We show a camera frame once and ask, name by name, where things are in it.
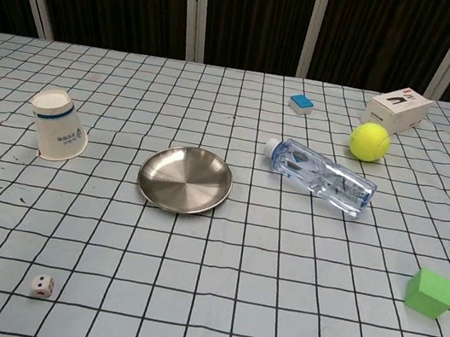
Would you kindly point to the round stainless steel plate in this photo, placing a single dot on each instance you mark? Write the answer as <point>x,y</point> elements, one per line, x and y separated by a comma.
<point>185,179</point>

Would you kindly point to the white paper cup blue band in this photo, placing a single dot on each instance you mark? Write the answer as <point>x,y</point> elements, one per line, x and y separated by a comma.
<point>60,130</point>

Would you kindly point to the white die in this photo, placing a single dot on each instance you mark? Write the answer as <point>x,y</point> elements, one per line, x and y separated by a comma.
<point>42,286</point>

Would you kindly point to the clear plastic water bottle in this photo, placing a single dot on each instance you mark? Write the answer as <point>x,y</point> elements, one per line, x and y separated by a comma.
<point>322,178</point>

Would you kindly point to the small blue white eraser block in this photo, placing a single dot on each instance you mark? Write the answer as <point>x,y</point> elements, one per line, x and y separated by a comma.
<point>301,103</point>

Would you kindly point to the light blue checkered tablecloth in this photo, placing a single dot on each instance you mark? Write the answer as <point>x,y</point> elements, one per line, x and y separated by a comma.
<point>206,282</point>

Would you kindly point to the yellow tennis ball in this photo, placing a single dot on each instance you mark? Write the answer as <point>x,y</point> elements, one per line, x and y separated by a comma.
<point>370,142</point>

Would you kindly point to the white cardboard product box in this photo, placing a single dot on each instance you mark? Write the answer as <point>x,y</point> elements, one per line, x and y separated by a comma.
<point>397,108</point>

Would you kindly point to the green foam cube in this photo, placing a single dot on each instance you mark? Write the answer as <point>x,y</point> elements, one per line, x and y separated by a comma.
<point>428,293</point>

